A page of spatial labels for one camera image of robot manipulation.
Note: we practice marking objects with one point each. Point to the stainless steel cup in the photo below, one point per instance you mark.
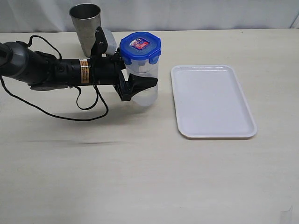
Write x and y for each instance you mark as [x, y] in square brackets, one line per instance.
[86, 18]

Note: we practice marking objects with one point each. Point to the blue snap-lock lid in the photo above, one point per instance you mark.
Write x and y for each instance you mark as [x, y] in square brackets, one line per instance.
[140, 46]

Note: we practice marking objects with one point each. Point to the clear tall plastic container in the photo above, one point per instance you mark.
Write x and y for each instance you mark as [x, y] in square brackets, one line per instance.
[143, 78]

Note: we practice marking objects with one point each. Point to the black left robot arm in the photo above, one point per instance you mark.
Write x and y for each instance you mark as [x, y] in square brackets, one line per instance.
[44, 72]

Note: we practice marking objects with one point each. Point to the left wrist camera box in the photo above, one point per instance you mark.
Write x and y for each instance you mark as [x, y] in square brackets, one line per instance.
[105, 42]

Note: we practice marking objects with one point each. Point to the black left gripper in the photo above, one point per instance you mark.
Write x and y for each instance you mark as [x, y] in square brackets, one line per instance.
[108, 71]

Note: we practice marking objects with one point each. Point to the white rectangular plastic tray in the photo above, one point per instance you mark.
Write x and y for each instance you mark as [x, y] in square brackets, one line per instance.
[210, 104]

